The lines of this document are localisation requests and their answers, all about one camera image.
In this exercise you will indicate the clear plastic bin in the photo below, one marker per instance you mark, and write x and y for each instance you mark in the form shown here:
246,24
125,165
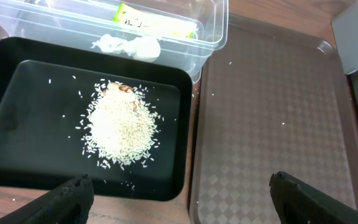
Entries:
79,23

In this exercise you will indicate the dark brown serving tray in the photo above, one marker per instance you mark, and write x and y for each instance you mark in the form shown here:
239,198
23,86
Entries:
272,100

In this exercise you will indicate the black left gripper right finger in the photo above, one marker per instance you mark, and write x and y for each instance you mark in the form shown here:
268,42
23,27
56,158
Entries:
299,203

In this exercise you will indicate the white rice pile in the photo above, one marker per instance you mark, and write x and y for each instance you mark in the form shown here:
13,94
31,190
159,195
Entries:
118,130

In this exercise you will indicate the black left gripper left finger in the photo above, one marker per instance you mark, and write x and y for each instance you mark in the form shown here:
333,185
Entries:
69,203

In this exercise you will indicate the black tray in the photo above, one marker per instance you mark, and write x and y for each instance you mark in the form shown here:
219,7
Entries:
24,63

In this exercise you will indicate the green orange snack wrapper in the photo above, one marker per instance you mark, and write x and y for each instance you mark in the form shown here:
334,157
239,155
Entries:
157,24

